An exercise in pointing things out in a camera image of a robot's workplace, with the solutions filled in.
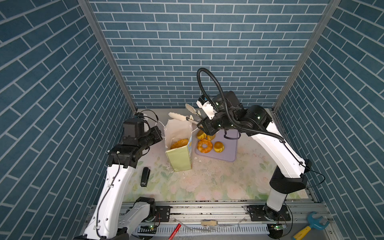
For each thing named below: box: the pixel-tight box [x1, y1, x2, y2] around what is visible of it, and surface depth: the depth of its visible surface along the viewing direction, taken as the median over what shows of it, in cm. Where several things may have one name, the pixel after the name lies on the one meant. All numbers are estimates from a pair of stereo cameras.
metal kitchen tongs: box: [168, 103, 201, 125], surface depth 66 cm
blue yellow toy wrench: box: [292, 211, 330, 240], surface depth 71 cm
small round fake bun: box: [213, 141, 225, 153], surface depth 95 cm
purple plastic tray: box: [195, 129, 238, 163], surface depth 98 cm
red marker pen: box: [168, 223, 182, 240], surface depth 70 cm
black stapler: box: [140, 167, 151, 187], surface depth 85 cm
